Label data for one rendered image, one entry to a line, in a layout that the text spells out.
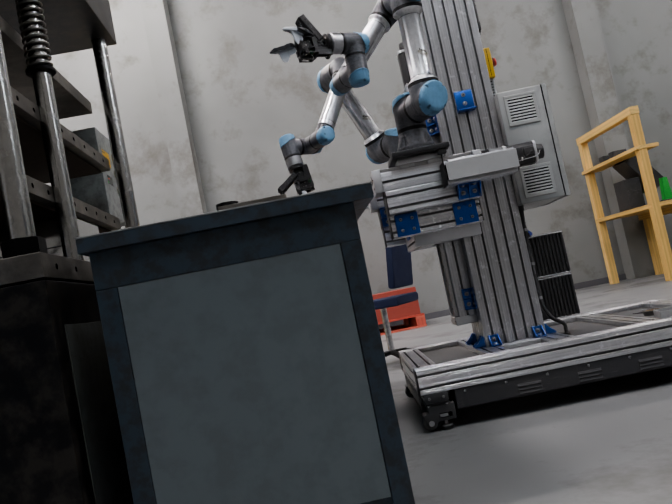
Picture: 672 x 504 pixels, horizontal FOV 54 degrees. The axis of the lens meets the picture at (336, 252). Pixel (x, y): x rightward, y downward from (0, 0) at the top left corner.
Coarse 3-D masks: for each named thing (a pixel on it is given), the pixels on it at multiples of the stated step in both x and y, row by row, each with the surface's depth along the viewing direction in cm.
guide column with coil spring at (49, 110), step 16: (32, 16) 202; (32, 32) 201; (48, 64) 203; (48, 80) 201; (48, 96) 200; (48, 112) 200; (48, 128) 199; (48, 144) 199; (48, 160) 199; (64, 160) 200; (64, 176) 199; (64, 192) 198; (64, 208) 198; (64, 224) 197; (64, 240) 197; (64, 256) 197; (80, 256) 198
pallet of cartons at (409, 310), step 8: (408, 288) 775; (376, 296) 772; (384, 296) 772; (408, 304) 774; (416, 304) 774; (376, 312) 770; (392, 312) 771; (400, 312) 772; (408, 312) 773; (416, 312) 774; (392, 320) 770; (408, 320) 847; (416, 320) 772; (424, 320) 773; (392, 328) 816; (400, 328) 807; (408, 328) 771
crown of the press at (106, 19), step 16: (0, 0) 234; (48, 0) 241; (64, 0) 243; (80, 0) 245; (96, 0) 264; (16, 16) 247; (48, 16) 252; (64, 16) 254; (80, 16) 257; (96, 16) 260; (48, 32) 264; (64, 32) 267; (80, 32) 270; (96, 32) 273; (112, 32) 283; (64, 48) 281; (80, 48) 284
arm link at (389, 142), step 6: (390, 132) 308; (396, 132) 307; (384, 138) 313; (390, 138) 308; (396, 138) 307; (384, 144) 312; (390, 144) 309; (396, 144) 307; (384, 150) 314; (390, 150) 309; (396, 150) 307
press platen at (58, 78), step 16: (0, 16) 192; (16, 32) 203; (16, 48) 204; (16, 64) 215; (16, 80) 227; (32, 80) 230; (64, 80) 244; (32, 96) 244; (64, 96) 250; (80, 96) 261; (64, 112) 267; (80, 112) 271
